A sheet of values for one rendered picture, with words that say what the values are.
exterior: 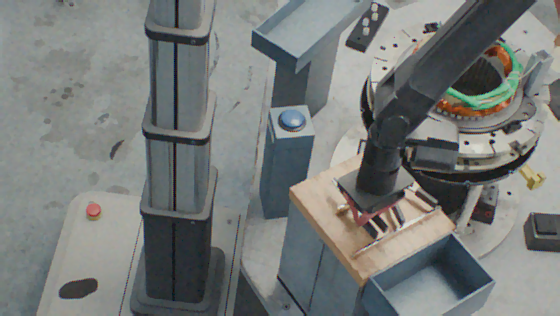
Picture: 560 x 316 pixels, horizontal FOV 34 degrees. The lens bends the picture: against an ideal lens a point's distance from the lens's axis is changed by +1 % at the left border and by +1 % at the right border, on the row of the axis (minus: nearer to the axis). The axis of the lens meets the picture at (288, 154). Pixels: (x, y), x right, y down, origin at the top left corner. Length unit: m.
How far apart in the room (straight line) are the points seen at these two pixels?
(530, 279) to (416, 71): 0.75
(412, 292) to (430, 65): 0.46
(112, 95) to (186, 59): 1.45
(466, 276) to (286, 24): 0.61
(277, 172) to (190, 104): 0.20
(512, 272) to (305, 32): 0.61
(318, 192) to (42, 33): 1.91
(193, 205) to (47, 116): 1.16
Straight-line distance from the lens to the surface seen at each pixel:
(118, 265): 2.34
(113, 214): 2.42
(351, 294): 1.48
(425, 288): 1.52
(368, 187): 1.34
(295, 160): 1.65
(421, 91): 1.20
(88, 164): 2.85
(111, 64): 3.12
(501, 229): 1.85
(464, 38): 1.16
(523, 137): 1.61
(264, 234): 1.77
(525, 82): 1.67
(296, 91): 1.86
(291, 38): 1.77
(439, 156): 1.29
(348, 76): 2.06
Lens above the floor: 2.26
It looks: 51 degrees down
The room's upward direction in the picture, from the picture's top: 9 degrees clockwise
